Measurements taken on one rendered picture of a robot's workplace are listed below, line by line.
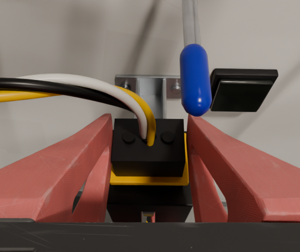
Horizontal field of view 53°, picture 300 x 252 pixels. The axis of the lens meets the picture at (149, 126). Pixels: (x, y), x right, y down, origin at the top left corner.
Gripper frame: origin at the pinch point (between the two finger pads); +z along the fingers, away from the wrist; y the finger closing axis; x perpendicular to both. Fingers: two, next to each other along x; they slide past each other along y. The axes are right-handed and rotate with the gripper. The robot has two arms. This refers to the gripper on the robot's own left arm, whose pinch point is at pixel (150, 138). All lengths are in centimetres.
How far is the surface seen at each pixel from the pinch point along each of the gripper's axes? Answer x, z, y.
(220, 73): 0.8, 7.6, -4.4
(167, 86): 2.3, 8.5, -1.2
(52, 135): 9.2, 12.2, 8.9
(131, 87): 2.4, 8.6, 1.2
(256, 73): 0.8, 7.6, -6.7
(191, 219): 110, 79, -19
